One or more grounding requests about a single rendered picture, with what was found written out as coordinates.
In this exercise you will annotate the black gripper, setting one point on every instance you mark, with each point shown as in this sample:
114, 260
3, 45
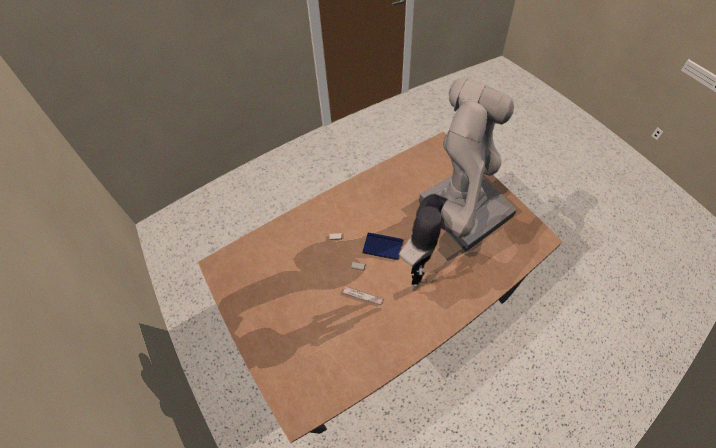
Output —
420, 272

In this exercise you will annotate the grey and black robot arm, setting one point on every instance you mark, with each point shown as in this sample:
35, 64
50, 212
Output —
455, 212

